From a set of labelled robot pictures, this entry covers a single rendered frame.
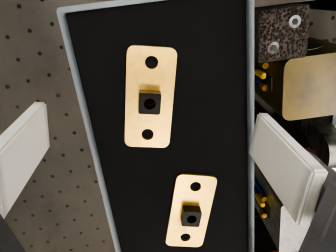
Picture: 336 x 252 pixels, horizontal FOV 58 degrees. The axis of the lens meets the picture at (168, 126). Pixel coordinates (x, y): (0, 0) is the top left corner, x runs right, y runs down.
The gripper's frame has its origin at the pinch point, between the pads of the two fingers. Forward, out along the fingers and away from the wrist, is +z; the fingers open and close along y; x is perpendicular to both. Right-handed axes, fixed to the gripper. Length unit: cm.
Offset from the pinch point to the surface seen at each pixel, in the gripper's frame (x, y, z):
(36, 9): 3, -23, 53
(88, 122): -2.0, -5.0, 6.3
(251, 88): 1.6, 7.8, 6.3
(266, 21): 6.3, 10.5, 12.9
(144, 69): 2.5, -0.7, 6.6
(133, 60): 3.2, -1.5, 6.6
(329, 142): -6.1, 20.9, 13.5
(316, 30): 3, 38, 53
